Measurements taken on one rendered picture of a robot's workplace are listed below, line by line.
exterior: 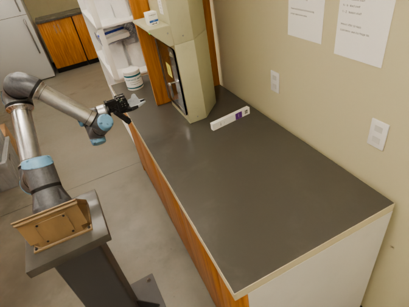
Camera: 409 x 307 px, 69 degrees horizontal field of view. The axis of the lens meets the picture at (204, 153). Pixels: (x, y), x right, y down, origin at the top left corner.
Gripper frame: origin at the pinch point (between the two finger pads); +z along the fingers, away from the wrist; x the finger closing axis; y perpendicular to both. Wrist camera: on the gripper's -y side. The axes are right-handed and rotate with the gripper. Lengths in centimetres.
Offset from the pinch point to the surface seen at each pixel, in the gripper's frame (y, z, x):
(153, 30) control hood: 36.0, 14.0, -5.1
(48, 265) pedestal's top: -21, -63, -63
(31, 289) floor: -115, -113, 11
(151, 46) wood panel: 18.0, 20.2, 31.6
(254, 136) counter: -20, 45, -41
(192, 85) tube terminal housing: 2.7, 28.2, -5.7
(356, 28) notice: 38, 65, -78
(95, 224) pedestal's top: -20, -43, -54
